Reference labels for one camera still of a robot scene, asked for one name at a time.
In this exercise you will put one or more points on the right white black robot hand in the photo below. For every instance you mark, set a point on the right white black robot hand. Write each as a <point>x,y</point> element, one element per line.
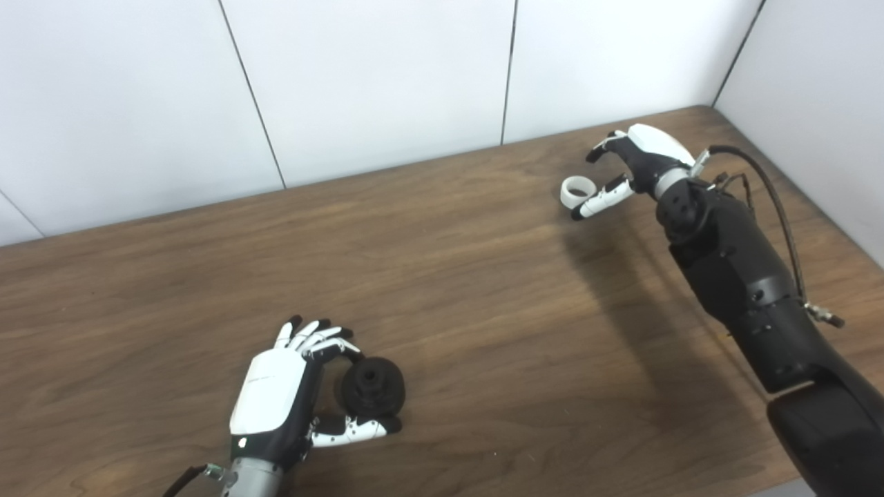
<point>656,148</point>

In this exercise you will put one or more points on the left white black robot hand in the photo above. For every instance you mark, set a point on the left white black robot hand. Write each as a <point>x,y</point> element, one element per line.
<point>269,393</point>

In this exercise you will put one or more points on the round black plastic part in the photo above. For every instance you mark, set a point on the round black plastic part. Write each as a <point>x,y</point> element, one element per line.
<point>373,390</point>

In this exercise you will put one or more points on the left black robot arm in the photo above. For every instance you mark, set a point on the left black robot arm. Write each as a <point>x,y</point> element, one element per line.
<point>254,478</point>

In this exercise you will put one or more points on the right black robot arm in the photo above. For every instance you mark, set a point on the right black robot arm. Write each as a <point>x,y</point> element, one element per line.
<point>746,276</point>

